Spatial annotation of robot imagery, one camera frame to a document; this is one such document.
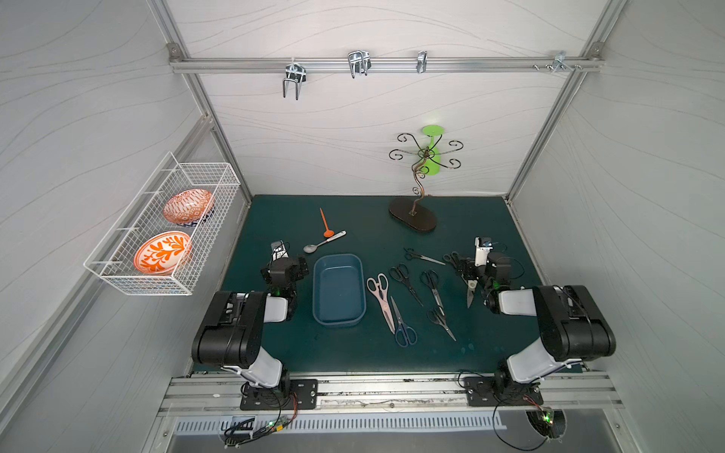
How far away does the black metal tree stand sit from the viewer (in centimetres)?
93

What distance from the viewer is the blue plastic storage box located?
85cm

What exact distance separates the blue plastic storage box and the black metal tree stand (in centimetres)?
30
